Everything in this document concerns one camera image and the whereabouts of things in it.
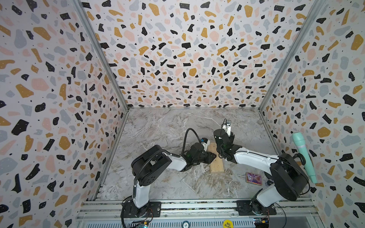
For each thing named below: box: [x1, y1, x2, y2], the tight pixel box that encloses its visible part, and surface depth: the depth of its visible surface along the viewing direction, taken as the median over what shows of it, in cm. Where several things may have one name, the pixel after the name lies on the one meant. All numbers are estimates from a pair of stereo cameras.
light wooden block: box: [207, 142, 225, 174], surface depth 87 cm
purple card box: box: [245, 172, 263, 186], surface depth 85 cm
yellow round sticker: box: [222, 219, 234, 228], surface depth 71 cm
